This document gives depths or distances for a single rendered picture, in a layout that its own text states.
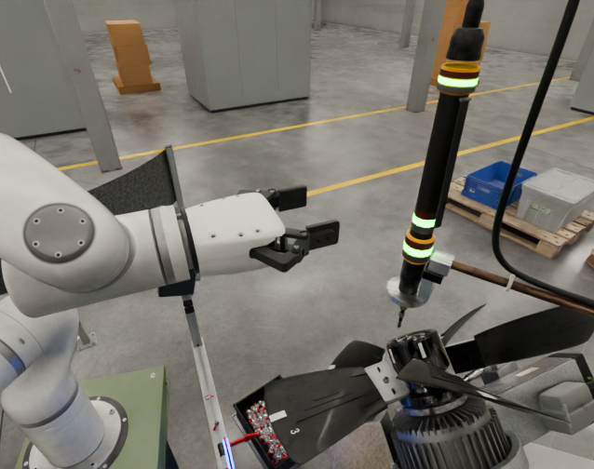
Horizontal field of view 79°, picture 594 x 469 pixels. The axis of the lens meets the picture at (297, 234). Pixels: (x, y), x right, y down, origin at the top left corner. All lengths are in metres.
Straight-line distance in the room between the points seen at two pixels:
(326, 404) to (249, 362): 1.56
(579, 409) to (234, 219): 0.86
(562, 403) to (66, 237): 0.95
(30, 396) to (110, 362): 1.71
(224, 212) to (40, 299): 0.19
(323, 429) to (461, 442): 0.26
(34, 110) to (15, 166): 6.19
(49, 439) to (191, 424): 1.30
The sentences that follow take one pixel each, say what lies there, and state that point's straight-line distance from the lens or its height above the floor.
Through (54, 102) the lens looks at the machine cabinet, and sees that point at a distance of 6.50.
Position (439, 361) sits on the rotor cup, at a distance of 0.86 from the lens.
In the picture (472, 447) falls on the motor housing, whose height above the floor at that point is 1.17.
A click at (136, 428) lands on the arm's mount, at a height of 1.01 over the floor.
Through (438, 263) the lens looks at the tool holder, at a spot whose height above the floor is 1.54.
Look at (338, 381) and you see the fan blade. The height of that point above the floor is 1.19.
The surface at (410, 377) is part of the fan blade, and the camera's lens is 0.57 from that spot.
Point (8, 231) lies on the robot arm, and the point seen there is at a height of 1.74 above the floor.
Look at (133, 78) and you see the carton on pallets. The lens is 8.59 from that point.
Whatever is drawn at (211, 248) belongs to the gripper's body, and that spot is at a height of 1.67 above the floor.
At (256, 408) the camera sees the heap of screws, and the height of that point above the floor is 0.85.
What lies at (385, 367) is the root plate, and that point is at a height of 1.18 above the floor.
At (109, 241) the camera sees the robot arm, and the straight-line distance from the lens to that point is 0.32.
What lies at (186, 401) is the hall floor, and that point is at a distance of 2.27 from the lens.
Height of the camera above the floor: 1.89
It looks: 35 degrees down
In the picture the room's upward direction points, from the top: straight up
